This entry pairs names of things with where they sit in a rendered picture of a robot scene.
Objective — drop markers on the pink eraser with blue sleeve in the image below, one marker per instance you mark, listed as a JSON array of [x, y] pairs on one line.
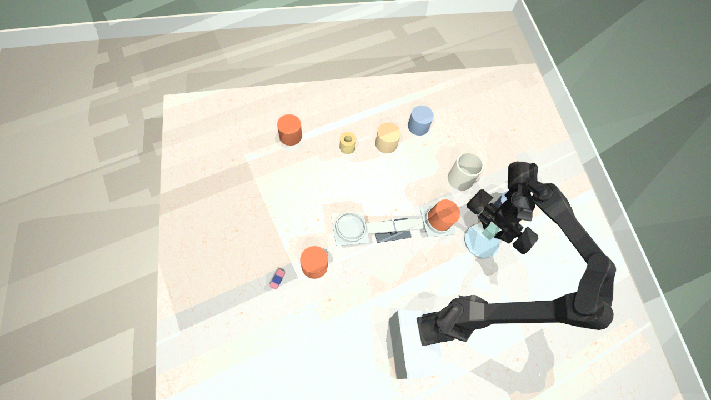
[[277, 279]]

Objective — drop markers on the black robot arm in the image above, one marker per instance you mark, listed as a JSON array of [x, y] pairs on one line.
[[589, 307]]

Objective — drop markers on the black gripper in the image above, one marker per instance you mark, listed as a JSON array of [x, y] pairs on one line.
[[509, 229]]

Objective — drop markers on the pale green block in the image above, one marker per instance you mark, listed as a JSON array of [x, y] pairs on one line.
[[491, 231]]

